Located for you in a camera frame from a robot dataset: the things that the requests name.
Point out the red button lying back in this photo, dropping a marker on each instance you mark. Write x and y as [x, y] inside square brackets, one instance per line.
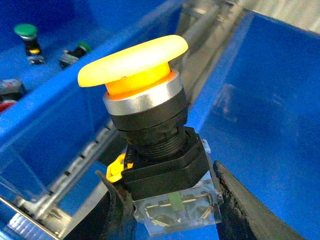
[11, 91]

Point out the blue target bin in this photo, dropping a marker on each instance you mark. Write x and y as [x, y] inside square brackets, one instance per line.
[259, 111]

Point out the green button upright right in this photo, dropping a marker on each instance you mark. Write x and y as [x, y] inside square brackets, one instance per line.
[28, 34]

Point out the green button lying back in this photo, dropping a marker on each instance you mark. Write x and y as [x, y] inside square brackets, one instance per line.
[69, 58]

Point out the yellow button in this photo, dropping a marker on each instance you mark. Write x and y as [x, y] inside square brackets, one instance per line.
[165, 168]

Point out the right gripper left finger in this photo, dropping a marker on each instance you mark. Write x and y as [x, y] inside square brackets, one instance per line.
[111, 219]

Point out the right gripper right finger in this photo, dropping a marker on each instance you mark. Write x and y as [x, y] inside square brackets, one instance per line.
[245, 217]

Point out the blue source bin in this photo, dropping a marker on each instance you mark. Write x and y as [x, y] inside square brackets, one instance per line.
[44, 44]

